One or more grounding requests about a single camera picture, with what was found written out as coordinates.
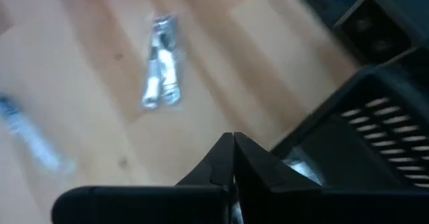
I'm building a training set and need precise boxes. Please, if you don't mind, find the silver nail clipper in wrapper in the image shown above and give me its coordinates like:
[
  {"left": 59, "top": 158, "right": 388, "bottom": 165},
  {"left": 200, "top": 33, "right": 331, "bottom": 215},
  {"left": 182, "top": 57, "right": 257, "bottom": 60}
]
[{"left": 140, "top": 13, "right": 184, "bottom": 111}]

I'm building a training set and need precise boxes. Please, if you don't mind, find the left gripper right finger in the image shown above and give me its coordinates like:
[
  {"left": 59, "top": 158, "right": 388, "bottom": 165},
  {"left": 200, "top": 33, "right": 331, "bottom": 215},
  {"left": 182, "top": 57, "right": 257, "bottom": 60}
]
[{"left": 234, "top": 132, "right": 326, "bottom": 224}]

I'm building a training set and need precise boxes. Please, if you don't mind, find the black slotted plastic basket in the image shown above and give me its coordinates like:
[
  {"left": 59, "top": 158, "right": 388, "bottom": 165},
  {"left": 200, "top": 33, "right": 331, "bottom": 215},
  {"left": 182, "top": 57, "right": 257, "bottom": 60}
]
[{"left": 269, "top": 48, "right": 429, "bottom": 190}]

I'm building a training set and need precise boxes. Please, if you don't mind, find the blue toothbrush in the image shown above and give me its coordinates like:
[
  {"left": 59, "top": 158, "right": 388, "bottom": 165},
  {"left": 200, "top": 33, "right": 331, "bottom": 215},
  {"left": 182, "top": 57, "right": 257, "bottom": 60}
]
[{"left": 0, "top": 91, "right": 76, "bottom": 175}]

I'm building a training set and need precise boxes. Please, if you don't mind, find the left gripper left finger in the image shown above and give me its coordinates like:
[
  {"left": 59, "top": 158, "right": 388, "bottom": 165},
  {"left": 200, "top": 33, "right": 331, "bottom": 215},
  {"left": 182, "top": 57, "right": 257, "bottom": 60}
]
[{"left": 176, "top": 132, "right": 235, "bottom": 224}]

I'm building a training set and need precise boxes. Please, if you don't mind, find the black table camera housing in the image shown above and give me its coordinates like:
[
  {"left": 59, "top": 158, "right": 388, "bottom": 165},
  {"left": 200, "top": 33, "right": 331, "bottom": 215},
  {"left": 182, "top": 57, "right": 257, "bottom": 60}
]
[{"left": 332, "top": 0, "right": 424, "bottom": 66}]

